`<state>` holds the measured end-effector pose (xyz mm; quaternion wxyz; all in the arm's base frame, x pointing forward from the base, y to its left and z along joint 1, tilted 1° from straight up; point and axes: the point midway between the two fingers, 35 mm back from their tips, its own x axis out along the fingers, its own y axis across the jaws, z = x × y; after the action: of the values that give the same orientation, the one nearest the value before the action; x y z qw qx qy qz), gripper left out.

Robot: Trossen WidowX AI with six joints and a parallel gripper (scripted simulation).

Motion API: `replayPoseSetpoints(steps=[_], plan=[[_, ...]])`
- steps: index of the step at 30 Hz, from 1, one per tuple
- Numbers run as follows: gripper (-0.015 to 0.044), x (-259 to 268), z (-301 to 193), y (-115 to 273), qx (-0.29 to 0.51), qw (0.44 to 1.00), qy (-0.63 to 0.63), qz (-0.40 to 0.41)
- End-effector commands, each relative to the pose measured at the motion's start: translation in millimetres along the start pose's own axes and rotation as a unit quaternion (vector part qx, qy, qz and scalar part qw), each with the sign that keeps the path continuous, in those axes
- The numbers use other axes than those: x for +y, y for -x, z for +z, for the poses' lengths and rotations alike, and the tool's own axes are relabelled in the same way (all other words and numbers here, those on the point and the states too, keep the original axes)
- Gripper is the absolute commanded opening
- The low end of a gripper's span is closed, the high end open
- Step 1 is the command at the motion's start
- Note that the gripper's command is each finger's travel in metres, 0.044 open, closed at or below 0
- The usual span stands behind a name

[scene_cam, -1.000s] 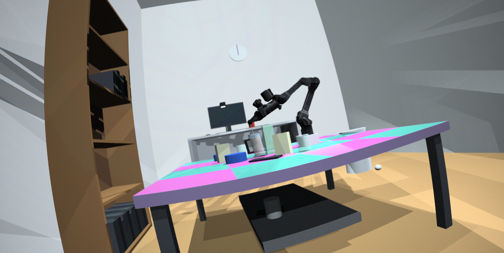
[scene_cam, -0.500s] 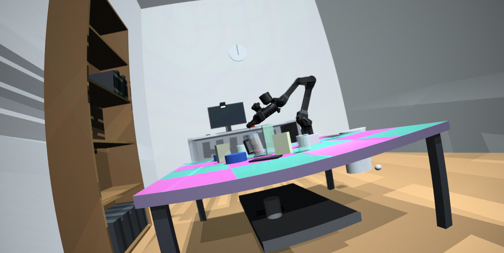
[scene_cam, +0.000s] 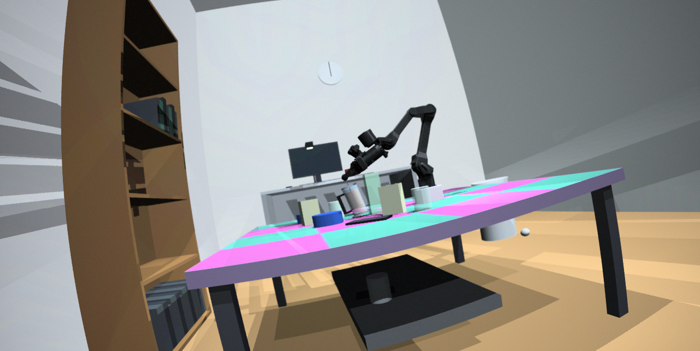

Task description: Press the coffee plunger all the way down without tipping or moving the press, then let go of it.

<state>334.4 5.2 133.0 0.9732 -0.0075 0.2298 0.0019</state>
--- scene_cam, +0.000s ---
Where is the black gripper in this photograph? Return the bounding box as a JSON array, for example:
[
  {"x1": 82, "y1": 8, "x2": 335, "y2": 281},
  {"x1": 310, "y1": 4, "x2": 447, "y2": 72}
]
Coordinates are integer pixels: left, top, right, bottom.
[{"x1": 343, "y1": 151, "x2": 376, "y2": 178}]

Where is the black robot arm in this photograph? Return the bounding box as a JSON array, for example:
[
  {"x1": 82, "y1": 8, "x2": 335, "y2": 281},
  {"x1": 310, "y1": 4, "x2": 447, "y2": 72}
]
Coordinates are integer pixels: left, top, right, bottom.
[{"x1": 348, "y1": 104, "x2": 436, "y2": 188}]

